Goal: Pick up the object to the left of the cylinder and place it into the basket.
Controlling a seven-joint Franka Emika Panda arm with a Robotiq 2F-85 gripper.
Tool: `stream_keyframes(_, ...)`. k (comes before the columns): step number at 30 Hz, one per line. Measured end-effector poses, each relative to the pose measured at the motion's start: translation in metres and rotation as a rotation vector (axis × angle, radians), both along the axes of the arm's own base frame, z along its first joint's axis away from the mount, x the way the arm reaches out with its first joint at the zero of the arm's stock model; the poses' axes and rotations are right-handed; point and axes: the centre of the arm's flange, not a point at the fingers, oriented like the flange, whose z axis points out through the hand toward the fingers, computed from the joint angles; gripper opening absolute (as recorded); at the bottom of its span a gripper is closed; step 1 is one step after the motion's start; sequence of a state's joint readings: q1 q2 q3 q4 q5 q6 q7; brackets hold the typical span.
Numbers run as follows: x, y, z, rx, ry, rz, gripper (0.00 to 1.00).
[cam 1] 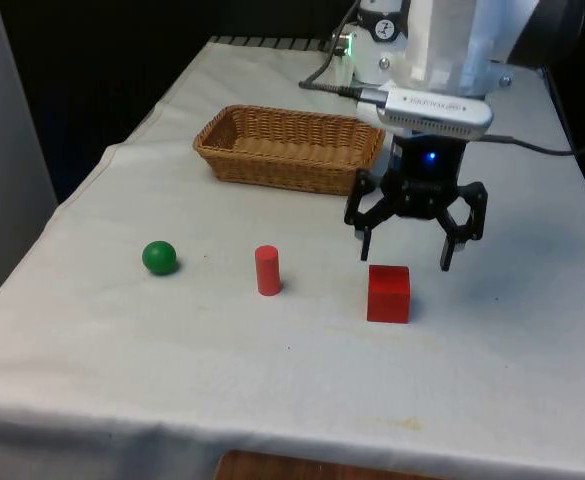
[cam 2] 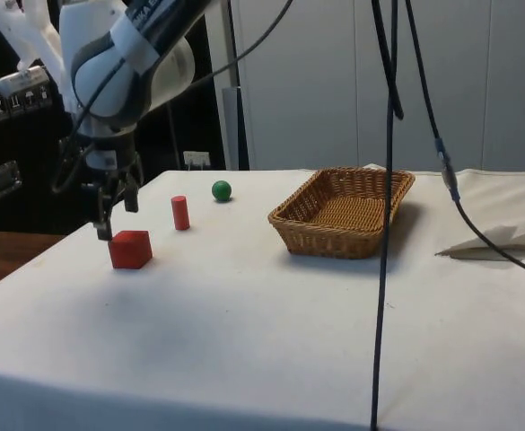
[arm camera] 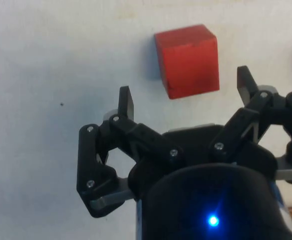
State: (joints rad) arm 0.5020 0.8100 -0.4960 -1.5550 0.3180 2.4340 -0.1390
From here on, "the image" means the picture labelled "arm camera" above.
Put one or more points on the red cube block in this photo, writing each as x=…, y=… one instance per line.
x=189, y=63

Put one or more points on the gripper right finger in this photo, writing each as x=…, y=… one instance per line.
x=255, y=110

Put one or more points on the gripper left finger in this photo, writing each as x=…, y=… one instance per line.
x=145, y=136

